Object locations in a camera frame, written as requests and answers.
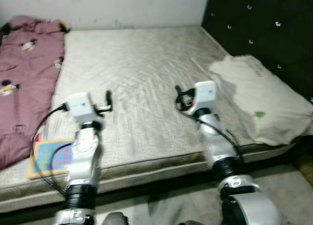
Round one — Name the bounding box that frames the cream pillow with green tree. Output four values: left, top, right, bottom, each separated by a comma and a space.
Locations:
209, 55, 313, 146

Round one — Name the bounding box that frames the shaggy brown white rug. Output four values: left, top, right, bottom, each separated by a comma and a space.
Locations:
298, 154, 313, 184

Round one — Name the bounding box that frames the dark tufted headboard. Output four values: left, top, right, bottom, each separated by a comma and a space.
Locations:
202, 0, 313, 101

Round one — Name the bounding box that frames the grey robot left leg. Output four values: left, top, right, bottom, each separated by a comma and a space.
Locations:
100, 211, 129, 225

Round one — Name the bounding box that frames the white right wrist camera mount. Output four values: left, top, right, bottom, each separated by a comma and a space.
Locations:
193, 81, 217, 113

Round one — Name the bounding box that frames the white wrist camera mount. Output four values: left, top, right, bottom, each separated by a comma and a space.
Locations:
193, 81, 217, 113
65, 92, 103, 120

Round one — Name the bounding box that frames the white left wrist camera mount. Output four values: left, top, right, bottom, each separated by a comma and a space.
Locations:
65, 92, 103, 120

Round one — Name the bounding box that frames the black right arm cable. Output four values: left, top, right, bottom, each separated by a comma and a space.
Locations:
176, 95, 243, 162

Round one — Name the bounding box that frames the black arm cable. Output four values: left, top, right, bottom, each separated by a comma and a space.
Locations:
32, 104, 69, 196
176, 95, 243, 162

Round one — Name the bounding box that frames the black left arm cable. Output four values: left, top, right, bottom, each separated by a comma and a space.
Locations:
32, 104, 69, 196

